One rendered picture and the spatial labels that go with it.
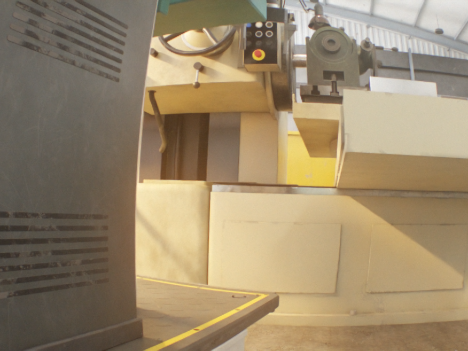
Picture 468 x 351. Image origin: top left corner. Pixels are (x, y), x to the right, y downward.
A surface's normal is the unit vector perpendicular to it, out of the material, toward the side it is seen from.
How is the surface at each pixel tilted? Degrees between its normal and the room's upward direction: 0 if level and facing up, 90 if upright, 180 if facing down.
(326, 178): 90
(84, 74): 90
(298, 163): 90
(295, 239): 90
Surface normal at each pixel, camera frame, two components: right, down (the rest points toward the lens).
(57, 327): 0.93, 0.02
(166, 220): -0.22, -0.05
